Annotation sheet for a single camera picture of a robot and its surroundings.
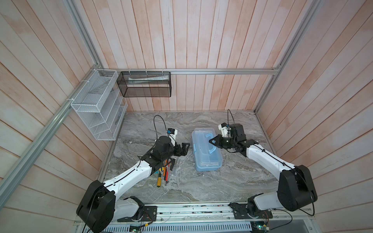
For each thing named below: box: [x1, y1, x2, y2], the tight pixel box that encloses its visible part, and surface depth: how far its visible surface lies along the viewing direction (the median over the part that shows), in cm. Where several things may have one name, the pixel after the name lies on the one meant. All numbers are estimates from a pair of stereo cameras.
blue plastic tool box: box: [191, 127, 223, 172], surface depth 86 cm
